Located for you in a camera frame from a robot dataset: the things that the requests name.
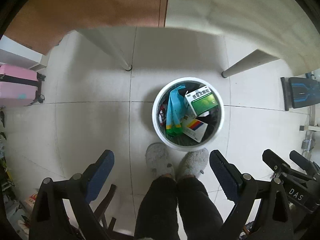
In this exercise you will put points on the striped cream tablecloth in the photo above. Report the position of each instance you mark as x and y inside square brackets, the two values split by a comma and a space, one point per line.
[278, 27]

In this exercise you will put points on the terracotta brown tablecloth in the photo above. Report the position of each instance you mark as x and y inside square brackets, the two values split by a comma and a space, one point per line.
[41, 24]

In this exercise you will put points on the right black trouser leg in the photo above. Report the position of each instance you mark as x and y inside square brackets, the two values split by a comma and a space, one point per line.
[200, 217]

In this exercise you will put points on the white round trash bin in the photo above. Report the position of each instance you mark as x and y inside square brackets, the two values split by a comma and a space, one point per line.
[214, 118]

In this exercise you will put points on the left grey fuzzy slipper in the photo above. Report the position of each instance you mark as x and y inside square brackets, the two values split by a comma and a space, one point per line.
[158, 161]

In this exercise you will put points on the left white table leg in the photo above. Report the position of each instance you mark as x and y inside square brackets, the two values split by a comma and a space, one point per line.
[108, 44]

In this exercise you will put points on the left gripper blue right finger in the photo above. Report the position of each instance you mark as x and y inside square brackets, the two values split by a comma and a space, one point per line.
[228, 176]

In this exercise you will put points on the grey fuzzy slipper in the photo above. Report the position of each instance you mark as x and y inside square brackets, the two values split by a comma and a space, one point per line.
[158, 161]
[193, 164]

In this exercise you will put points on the blue green plastic bag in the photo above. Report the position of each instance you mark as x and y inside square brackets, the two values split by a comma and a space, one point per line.
[175, 111]

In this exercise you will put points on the pink suitcase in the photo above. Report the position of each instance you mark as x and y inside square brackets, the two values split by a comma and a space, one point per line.
[20, 86]

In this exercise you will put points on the red white snack packet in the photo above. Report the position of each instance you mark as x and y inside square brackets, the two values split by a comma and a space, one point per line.
[162, 114]

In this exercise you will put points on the left black trouser leg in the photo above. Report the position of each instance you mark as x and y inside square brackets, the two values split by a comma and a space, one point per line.
[157, 214]

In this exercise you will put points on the black trouser leg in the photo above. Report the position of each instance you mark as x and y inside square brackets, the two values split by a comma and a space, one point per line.
[200, 217]
[157, 214]

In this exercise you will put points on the green white medicine box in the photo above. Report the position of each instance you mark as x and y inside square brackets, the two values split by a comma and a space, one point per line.
[199, 101]

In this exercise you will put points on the right white table leg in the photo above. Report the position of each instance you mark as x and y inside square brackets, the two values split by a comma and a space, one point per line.
[252, 60]

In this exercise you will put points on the white box yellow red blue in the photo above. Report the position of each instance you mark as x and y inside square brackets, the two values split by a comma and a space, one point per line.
[193, 128]

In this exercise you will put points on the right grey fuzzy slipper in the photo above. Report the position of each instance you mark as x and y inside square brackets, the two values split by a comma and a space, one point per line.
[193, 164]

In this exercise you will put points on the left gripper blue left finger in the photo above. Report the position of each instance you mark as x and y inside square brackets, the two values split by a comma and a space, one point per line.
[96, 174]

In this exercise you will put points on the white table leg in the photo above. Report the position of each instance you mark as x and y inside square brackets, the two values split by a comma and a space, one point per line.
[108, 44]
[252, 60]

